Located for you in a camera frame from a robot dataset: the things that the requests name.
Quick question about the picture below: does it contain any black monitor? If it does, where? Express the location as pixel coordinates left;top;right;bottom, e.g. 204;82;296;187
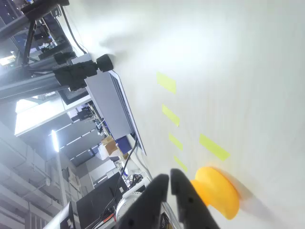
76;171;127;224

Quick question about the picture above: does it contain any black cable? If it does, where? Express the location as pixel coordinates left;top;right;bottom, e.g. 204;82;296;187
57;4;89;54
102;138;139;215

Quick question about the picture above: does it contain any grey metal stand pole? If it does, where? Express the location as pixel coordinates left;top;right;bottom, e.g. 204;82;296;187
0;71;62;102

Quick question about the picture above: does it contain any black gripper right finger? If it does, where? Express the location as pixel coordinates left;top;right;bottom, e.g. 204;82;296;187
170;168;221;229

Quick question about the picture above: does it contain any silver laptop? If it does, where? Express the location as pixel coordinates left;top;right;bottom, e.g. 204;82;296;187
84;70;147;156

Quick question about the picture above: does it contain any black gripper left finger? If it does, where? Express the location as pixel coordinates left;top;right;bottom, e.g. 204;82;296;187
118;174;170;229

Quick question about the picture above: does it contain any brown cardboard box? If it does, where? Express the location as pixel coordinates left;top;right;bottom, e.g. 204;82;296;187
101;135;119;156

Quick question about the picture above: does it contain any yellow rubber duck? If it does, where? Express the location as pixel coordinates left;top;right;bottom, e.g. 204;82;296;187
190;166;240;220

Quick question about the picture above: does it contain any yellow tape strip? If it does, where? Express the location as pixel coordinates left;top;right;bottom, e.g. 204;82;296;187
173;156;188;173
199;133;231;162
156;71;176;94
168;132;183;151
162;104;180;127

